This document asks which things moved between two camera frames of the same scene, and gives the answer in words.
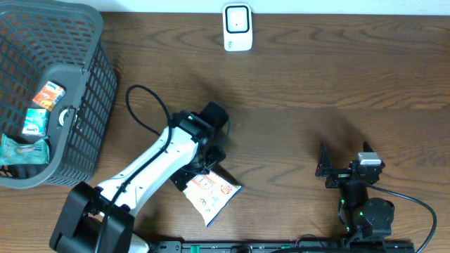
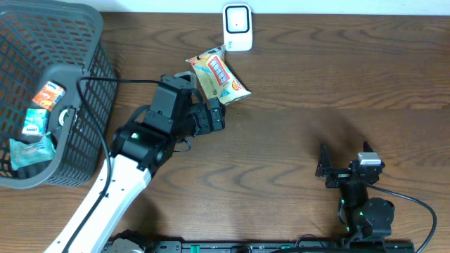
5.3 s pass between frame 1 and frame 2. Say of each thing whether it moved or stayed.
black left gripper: moved
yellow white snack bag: moved
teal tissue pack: stayed
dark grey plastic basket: stayed
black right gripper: stayed
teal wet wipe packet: moved
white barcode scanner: stayed
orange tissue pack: stayed
